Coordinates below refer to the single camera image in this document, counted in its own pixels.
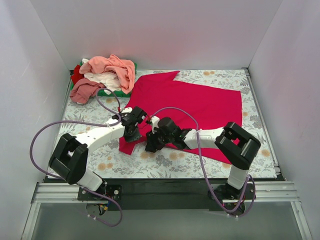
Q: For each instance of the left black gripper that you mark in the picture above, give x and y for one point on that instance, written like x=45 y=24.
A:
x=131 y=131

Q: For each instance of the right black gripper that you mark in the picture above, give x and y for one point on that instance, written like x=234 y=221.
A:
x=153 y=141

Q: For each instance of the magenta t shirt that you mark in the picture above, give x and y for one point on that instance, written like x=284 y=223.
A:
x=187 y=104

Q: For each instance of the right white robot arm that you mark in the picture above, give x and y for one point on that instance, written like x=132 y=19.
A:
x=236 y=144

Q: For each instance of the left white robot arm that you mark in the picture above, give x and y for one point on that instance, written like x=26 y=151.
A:
x=70 y=156

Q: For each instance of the white t shirt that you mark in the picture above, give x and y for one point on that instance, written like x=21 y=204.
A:
x=108 y=79

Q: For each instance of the salmon pink t shirt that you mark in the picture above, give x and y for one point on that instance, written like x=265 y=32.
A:
x=124 y=69

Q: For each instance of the red t shirt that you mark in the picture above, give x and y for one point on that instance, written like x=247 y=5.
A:
x=76 y=75

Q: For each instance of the floral patterned table mat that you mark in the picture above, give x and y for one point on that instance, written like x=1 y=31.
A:
x=109 y=162

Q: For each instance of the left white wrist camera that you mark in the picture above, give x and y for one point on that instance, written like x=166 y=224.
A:
x=126 y=110

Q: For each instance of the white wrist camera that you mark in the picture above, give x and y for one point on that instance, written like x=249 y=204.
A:
x=126 y=110
x=153 y=122

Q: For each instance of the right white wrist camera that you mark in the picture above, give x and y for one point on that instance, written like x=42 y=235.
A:
x=153 y=122

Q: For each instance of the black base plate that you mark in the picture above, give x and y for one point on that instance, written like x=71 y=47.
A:
x=161 y=193

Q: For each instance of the aluminium frame rail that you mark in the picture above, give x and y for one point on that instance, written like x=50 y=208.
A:
x=266 y=191

